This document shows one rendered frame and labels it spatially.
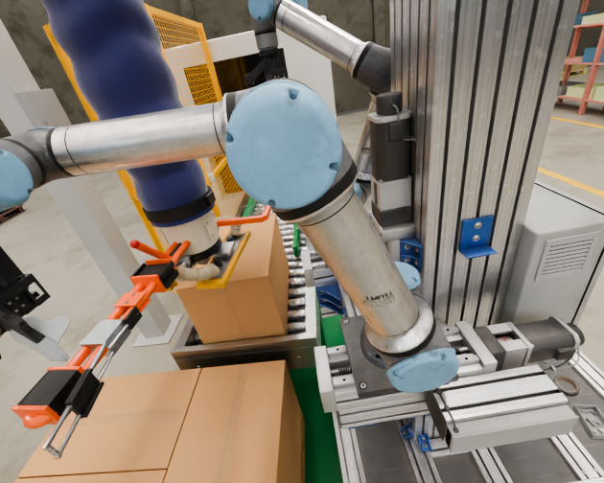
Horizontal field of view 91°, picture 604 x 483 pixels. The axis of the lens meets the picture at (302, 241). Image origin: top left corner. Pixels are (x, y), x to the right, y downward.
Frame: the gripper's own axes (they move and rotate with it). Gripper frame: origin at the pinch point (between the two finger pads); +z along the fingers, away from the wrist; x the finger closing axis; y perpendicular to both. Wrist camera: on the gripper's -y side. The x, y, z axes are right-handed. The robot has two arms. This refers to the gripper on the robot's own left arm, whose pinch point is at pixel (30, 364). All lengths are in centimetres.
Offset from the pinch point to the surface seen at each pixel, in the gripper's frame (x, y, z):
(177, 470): 12, 13, 77
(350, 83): -54, 996, 48
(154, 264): 3.3, 38.1, 7.4
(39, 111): 98, 118, -36
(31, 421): 0.7, -5.0, 8.3
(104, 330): 1.0, 14.0, 7.6
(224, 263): -9, 54, 20
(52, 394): -0.9, -1.2, 6.8
